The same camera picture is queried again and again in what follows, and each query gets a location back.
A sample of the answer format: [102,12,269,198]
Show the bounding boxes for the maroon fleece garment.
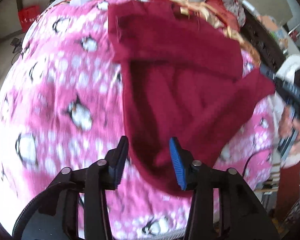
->
[108,0,275,196]

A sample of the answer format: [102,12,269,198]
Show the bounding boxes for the person right hand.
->
[278,106,300,157]

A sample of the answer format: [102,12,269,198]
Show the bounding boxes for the carved dark wooden headboard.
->
[241,5,286,72]

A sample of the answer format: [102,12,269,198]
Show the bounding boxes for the pink penguin bedspread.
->
[0,0,274,239]

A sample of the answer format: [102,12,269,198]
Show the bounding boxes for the right red heart pillow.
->
[205,0,240,31]

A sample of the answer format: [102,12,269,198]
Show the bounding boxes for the red paper bag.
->
[18,5,40,33]

